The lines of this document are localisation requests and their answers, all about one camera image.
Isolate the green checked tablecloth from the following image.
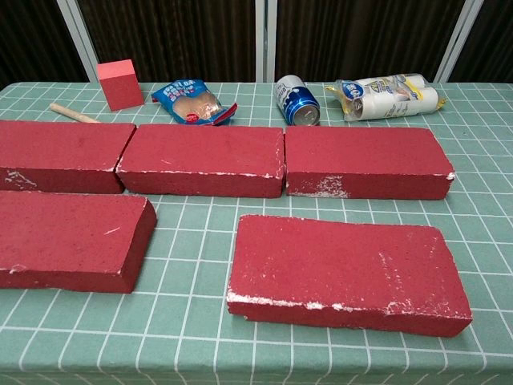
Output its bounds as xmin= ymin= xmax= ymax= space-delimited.
xmin=0 ymin=82 xmax=513 ymax=385

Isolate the blue white drink can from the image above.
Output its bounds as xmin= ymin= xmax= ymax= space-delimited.
xmin=274 ymin=74 xmax=321 ymax=126

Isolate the red foam cube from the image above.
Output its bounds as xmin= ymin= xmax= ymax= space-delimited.
xmin=95 ymin=59 xmax=145 ymax=112

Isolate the plastic pack of white rolls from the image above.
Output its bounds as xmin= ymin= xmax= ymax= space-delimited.
xmin=325 ymin=73 xmax=446 ymax=122

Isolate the wooden stick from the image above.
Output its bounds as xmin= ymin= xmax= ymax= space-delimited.
xmin=49 ymin=102 xmax=101 ymax=124

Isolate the red foam brick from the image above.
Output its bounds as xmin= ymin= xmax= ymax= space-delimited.
xmin=0 ymin=190 xmax=158 ymax=294
xmin=285 ymin=126 xmax=456 ymax=201
xmin=115 ymin=124 xmax=285 ymax=200
xmin=0 ymin=120 xmax=137 ymax=195
xmin=226 ymin=214 xmax=473 ymax=338

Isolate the dark ribbed partition panel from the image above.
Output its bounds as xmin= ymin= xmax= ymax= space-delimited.
xmin=0 ymin=0 xmax=91 ymax=91
xmin=63 ymin=0 xmax=266 ymax=84
xmin=264 ymin=0 xmax=468 ymax=83
xmin=434 ymin=0 xmax=513 ymax=85

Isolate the blue snack bag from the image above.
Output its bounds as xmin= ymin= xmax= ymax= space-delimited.
xmin=151 ymin=77 xmax=238 ymax=128

